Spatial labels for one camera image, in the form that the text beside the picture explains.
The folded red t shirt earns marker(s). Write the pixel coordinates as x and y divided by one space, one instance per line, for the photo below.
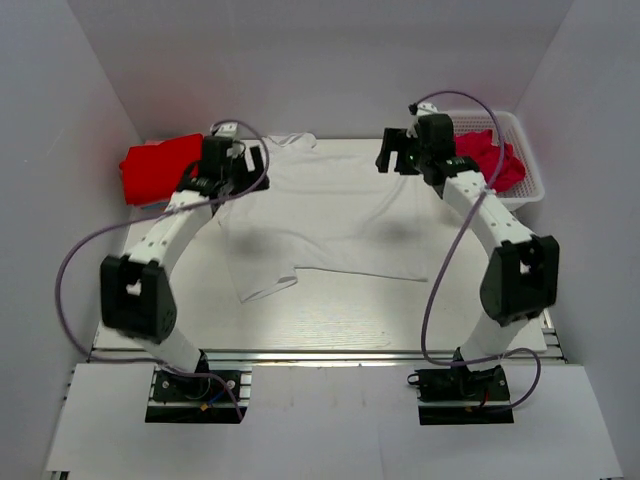
150 173

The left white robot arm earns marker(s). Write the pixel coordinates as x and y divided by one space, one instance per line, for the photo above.
135 292

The crumpled magenta t shirt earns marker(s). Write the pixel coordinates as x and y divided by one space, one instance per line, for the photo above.
481 147

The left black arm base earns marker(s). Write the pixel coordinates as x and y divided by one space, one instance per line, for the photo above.
169 387

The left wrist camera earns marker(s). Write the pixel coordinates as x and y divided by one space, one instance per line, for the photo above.
227 130

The folded blue t shirt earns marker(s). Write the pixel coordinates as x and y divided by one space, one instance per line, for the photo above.
155 206

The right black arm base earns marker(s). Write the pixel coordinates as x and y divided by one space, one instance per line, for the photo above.
459 384

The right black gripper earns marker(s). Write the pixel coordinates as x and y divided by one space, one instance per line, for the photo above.
397 141

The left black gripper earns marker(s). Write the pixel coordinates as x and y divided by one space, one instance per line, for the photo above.
241 163

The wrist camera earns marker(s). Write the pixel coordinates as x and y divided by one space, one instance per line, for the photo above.
227 130
423 108

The white t shirt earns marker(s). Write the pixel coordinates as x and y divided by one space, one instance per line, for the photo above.
324 211

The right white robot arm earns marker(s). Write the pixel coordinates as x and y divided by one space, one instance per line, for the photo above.
521 277

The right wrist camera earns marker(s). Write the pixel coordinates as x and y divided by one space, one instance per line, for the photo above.
423 108

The white plastic basket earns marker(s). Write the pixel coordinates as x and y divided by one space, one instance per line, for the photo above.
519 182

